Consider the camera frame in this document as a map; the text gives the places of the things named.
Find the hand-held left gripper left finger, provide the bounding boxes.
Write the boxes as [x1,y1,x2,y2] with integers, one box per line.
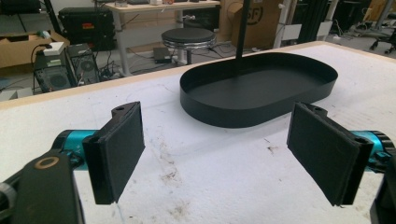
[82,101,146,205]

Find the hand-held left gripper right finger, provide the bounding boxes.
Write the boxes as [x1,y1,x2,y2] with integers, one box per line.
[286,102,375,207]

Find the black oval metal tray stand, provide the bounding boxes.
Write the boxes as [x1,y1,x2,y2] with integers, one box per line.
[179,0,339,129]

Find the black computer tower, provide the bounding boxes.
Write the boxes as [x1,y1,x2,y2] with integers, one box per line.
[33,42,101,93]

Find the black flat box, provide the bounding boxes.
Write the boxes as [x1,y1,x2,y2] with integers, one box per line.
[152,47,173,64]

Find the white power adapter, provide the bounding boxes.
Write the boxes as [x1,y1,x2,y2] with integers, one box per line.
[42,41,65,57]

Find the black equipment case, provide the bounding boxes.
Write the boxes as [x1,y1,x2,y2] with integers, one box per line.
[58,7,116,52]

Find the round black stool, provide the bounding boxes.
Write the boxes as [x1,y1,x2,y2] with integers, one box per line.
[161,27,217,65]

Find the brown cardboard box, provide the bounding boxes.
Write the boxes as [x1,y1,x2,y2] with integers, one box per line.
[0,30,71,70]

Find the light wooden desk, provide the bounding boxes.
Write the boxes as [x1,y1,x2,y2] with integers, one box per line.
[104,0,221,77]

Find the large printed cardboard box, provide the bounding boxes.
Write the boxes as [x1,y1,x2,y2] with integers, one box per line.
[218,0,286,50]

